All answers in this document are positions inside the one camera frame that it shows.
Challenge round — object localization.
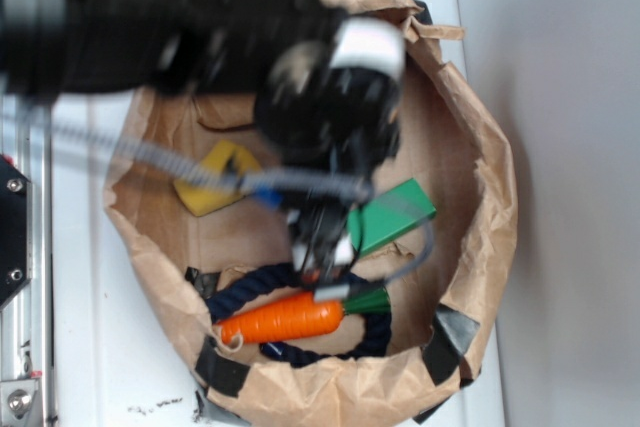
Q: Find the orange toy carrot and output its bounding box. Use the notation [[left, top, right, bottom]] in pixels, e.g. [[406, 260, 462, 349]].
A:
[[215, 287, 391, 345]]

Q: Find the aluminium frame rail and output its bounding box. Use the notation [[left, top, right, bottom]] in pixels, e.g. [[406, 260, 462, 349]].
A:
[[1, 95, 58, 426]]

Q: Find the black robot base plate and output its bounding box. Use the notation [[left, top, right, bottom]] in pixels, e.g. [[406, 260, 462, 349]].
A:
[[0, 155, 32, 310]]

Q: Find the green rectangular block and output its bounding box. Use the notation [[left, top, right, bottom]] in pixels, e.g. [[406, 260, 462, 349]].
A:
[[346, 178, 437, 257]]

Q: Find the dark blue rope ring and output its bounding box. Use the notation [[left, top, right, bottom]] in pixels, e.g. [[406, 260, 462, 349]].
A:
[[205, 262, 393, 369]]

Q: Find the brown paper bag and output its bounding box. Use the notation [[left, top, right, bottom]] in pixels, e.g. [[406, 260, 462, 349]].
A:
[[104, 0, 518, 426]]

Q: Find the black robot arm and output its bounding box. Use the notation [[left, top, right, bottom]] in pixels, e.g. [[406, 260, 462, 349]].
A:
[[1, 0, 405, 300]]

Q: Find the yellow sponge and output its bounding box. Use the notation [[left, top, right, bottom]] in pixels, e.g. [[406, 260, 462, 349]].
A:
[[173, 140, 261, 217]]

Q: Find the grey braided cable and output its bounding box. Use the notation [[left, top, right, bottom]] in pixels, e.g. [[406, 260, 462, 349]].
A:
[[0, 114, 436, 288]]

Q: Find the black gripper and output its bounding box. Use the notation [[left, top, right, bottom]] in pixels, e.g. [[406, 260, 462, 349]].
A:
[[254, 16, 405, 297]]

